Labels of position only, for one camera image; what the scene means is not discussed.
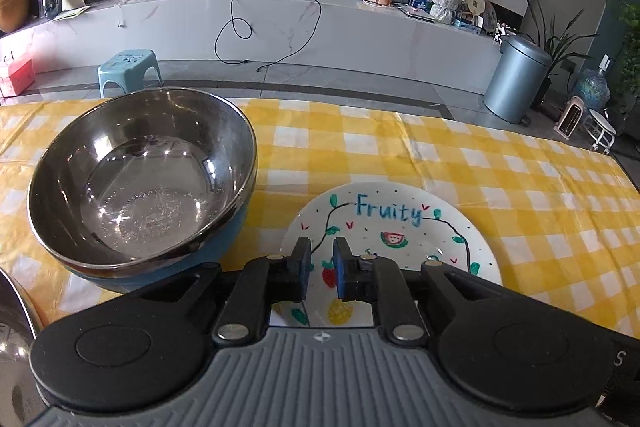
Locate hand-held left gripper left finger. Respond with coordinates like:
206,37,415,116
150,237,313,349

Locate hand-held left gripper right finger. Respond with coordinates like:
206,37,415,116
332,237,497,349

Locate white plate with fruit drawings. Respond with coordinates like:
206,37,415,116
279,182,503,328

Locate steel bowl with blue outside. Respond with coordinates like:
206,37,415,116
27,88,258,294

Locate yellow checked tablecloth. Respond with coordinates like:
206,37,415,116
0,97,640,343

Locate white marble tv cabinet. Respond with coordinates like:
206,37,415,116
0,0,506,98

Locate grey pedal trash can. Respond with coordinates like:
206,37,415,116
483,34,553,125

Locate teal plastic stool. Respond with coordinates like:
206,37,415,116
97,49,163,98

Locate white round stand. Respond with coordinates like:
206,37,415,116
586,108,617,155

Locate long-leaf potted plant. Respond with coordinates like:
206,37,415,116
522,0,598,108

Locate blue water bottle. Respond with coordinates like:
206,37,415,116
572,54,613,112

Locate pink storage box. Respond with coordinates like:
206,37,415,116
0,57,37,98

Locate pale paper sheet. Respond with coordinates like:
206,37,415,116
52,6,92,22

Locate gold acorn jar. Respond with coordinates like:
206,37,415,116
0,0,31,35

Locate black cable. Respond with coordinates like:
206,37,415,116
215,0,323,72

